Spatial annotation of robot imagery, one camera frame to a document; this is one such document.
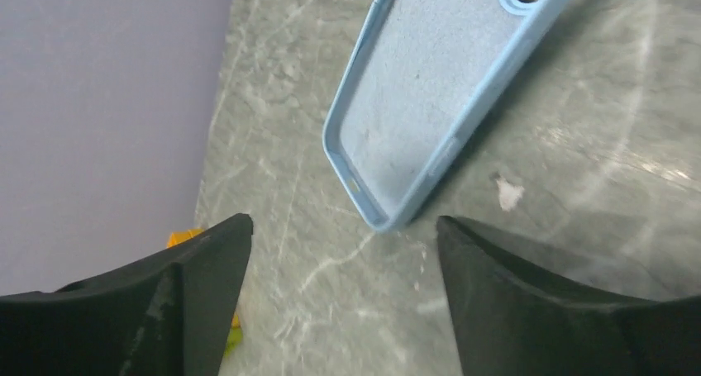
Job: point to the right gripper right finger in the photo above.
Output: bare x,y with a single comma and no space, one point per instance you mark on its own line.
513,317

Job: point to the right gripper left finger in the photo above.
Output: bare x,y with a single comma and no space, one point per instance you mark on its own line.
145,318

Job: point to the blue phone case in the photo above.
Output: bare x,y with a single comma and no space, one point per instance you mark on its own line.
421,78

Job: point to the orange triangular plastic piece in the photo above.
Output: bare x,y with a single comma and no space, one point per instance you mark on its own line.
222,308

